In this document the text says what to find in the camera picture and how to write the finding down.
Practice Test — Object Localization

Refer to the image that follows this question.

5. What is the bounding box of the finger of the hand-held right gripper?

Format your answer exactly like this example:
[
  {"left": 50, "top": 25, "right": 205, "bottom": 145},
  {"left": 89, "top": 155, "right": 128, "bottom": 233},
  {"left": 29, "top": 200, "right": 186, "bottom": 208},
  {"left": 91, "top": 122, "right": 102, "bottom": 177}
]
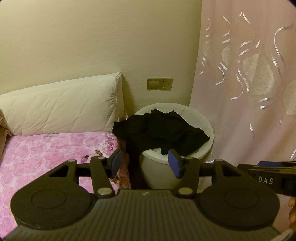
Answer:
[
  {"left": 237, "top": 163, "right": 296, "bottom": 173},
  {"left": 257, "top": 161, "right": 296, "bottom": 167}
]

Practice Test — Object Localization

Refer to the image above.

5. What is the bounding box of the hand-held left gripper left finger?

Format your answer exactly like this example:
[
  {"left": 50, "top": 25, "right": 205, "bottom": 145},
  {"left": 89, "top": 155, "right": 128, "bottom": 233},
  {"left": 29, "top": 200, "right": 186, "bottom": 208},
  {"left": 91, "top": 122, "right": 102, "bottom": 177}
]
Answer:
[{"left": 47, "top": 149, "right": 123, "bottom": 199}]

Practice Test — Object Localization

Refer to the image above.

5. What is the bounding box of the pink floral bedsheet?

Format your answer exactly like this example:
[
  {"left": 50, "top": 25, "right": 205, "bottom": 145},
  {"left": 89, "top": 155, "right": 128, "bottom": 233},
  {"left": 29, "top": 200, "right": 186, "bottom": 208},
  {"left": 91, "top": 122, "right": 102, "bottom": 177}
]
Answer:
[{"left": 0, "top": 131, "right": 131, "bottom": 232}]

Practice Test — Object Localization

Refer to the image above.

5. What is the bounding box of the person's right hand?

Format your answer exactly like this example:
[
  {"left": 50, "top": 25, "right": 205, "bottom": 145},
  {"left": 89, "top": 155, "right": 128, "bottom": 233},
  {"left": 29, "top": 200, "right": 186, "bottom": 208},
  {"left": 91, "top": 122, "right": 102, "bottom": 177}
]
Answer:
[{"left": 288, "top": 196, "right": 296, "bottom": 229}]

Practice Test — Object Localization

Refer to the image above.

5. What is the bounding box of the brown cloth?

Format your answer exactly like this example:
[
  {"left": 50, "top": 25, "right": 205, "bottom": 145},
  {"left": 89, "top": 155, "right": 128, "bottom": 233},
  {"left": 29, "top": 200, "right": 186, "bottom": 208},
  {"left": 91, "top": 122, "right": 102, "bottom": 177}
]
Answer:
[{"left": 0, "top": 109, "right": 12, "bottom": 159}]

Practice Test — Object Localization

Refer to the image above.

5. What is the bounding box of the wall socket plate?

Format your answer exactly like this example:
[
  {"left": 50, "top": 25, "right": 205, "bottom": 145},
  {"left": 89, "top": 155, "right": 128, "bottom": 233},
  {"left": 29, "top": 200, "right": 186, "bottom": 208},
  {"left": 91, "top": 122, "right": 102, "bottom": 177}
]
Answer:
[{"left": 147, "top": 77, "right": 173, "bottom": 91}]

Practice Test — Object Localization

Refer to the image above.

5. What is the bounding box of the black garment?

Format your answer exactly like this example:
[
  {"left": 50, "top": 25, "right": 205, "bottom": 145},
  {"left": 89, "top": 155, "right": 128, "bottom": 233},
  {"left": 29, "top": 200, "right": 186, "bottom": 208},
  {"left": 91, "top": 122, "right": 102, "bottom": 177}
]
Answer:
[{"left": 112, "top": 109, "right": 211, "bottom": 189}]

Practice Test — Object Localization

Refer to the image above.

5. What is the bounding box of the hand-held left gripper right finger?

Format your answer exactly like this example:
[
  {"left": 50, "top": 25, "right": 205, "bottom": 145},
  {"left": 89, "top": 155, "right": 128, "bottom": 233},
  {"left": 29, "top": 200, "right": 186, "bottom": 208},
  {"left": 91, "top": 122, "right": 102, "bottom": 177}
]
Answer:
[{"left": 168, "top": 149, "right": 242, "bottom": 199}]

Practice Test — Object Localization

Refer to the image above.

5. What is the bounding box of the white laundry basket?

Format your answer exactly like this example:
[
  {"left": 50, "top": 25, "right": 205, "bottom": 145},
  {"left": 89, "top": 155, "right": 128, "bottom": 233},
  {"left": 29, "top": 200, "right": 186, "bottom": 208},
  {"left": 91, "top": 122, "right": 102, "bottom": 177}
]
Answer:
[{"left": 134, "top": 103, "right": 215, "bottom": 189}]

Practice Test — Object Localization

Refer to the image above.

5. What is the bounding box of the white quilted pillow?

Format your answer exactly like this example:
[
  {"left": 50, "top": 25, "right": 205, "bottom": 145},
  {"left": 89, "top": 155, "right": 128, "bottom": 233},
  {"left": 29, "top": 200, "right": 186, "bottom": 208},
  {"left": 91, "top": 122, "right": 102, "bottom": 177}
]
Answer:
[{"left": 0, "top": 72, "right": 123, "bottom": 136}]

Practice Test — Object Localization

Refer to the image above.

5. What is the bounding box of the pink patterned curtain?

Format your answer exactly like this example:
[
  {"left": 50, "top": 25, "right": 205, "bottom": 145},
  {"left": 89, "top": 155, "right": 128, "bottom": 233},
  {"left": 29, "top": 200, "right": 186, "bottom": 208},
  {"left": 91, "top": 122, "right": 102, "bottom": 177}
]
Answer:
[{"left": 188, "top": 0, "right": 296, "bottom": 164}]

